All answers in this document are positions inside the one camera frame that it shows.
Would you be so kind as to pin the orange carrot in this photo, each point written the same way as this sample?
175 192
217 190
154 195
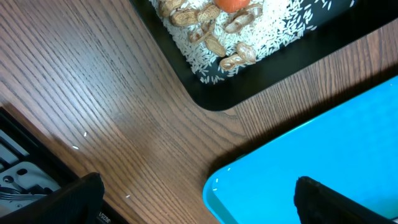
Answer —
231 6

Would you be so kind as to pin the peanuts pile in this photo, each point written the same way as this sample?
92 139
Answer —
198 27

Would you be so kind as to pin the spilled rice pile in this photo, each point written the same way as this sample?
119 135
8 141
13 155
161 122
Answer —
277 23

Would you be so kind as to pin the teal serving tray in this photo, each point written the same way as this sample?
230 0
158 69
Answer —
351 149

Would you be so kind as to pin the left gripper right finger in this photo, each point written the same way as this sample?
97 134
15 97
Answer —
319 204

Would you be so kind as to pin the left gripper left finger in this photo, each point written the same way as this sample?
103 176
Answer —
77 202

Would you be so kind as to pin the black waste tray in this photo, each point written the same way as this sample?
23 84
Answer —
337 24

